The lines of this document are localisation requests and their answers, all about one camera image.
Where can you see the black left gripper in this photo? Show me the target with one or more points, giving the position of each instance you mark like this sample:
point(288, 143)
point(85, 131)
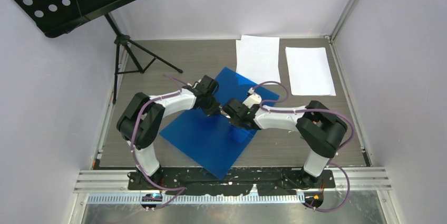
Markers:
point(214, 110)

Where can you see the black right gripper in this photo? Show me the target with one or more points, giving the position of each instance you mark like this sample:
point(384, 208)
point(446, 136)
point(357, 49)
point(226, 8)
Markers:
point(235, 122)

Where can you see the blue clip file folder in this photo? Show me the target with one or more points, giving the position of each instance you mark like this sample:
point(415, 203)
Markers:
point(211, 141)

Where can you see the white paper stack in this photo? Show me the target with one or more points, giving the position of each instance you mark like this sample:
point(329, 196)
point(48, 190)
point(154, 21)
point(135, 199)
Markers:
point(258, 58)

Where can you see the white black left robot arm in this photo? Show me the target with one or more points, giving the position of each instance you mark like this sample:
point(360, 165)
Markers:
point(140, 122)

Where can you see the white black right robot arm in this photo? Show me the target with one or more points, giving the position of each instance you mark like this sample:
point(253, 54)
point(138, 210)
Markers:
point(322, 129)

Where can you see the right white paper sheet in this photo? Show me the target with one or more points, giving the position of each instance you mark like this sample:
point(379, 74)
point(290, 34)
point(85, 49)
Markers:
point(309, 72)

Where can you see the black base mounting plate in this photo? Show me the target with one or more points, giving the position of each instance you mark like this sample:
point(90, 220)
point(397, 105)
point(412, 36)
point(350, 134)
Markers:
point(269, 181)

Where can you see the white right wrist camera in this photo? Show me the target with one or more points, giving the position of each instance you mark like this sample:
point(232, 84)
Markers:
point(252, 99)

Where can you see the aluminium rail frame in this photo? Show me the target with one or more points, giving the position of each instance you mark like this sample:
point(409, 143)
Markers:
point(126, 186)

